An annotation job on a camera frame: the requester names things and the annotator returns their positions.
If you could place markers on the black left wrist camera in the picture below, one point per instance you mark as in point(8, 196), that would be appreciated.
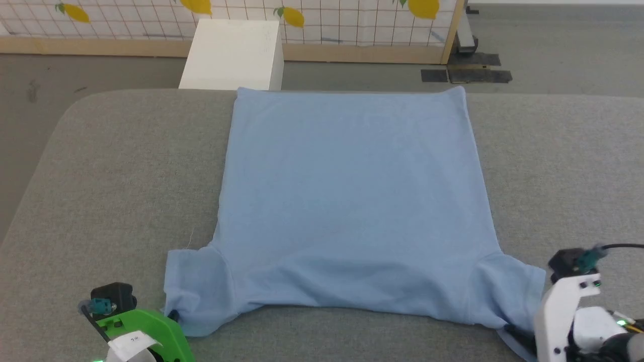
point(110, 299)

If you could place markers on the grey metal partition foot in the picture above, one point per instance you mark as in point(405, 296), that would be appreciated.
point(465, 30)

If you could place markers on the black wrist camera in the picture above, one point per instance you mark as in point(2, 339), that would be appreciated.
point(110, 299)
point(573, 261)

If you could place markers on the light blue polo shirt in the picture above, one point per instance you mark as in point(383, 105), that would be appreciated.
point(352, 201)

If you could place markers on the white box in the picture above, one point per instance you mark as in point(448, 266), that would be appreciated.
point(234, 55)

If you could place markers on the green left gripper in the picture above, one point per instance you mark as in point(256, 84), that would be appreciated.
point(151, 332)

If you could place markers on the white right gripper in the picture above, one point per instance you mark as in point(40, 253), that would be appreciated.
point(561, 317)

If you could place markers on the white paper label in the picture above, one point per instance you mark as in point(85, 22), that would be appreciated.
point(132, 346)

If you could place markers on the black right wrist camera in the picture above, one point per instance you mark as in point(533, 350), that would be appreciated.
point(573, 261)

